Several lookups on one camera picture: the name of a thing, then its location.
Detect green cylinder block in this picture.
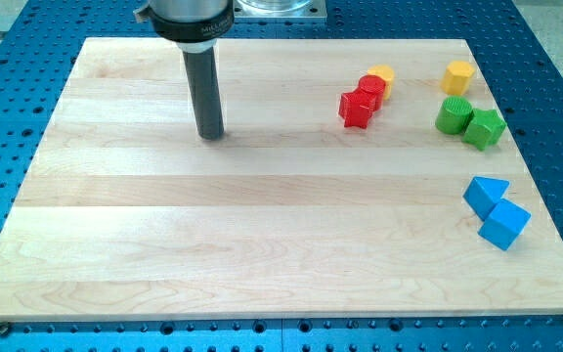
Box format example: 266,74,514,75
435,96,473,135

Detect yellow hexagon block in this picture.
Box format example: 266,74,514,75
441,61,476,96

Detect blue perforated table plate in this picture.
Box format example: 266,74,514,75
0,1,563,351

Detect blue cube block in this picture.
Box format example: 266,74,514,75
478,198,532,251

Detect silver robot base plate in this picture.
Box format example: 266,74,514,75
234,0,327,21

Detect red star block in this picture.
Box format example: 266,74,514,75
338,90,376,129

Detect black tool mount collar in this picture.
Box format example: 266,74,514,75
149,5,234,44

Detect light wooden board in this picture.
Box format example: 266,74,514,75
0,37,563,322

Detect blue triangle block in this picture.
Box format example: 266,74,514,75
463,176,510,220

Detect red cylinder block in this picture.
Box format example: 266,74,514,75
358,74,388,111

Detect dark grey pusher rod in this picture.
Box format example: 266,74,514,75
183,48,224,141

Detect green star block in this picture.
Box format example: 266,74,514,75
462,109,506,151

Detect yellow heart block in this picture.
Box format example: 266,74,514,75
367,65,395,101

